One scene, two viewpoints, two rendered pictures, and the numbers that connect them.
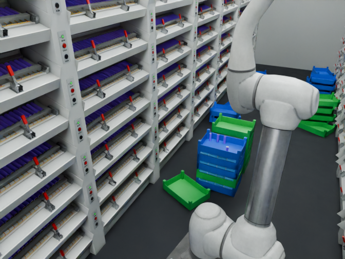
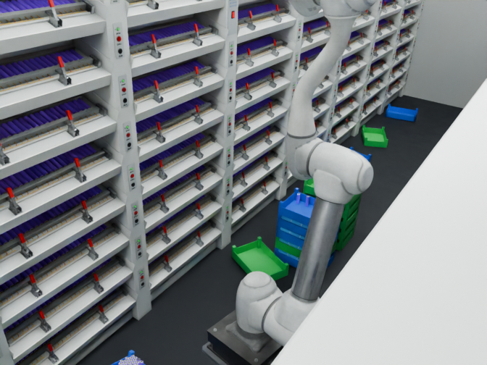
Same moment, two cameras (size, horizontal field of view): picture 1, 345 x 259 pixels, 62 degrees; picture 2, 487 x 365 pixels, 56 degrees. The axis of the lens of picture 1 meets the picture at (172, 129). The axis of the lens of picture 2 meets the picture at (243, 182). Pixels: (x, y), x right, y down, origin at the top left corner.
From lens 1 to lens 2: 0.61 m
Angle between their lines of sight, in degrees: 6
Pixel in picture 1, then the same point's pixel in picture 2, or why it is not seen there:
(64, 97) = (119, 142)
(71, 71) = (128, 115)
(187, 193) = (260, 266)
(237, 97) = (294, 162)
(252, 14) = (306, 83)
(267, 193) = (313, 266)
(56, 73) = (113, 117)
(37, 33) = (98, 80)
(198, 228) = (243, 296)
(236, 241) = (278, 313)
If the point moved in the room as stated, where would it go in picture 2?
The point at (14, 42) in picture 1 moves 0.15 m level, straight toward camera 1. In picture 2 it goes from (75, 90) to (77, 105)
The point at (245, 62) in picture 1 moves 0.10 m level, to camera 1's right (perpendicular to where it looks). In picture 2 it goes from (301, 128) to (332, 131)
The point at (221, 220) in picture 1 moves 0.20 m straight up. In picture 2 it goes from (267, 291) to (271, 249)
